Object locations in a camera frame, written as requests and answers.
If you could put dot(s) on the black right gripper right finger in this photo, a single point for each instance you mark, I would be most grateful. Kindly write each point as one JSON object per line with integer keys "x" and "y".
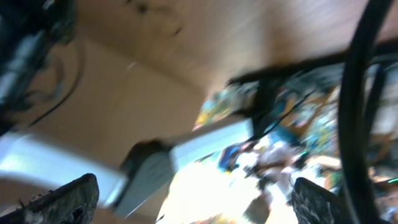
{"x": 313, "y": 204}

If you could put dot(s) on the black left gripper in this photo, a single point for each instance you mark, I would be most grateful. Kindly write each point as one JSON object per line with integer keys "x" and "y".
{"x": 29, "y": 30}

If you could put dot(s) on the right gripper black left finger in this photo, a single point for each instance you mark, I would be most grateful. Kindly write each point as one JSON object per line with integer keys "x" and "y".
{"x": 74, "y": 203}

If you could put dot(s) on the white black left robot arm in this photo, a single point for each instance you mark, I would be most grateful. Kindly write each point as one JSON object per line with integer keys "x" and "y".
{"x": 148, "y": 167}

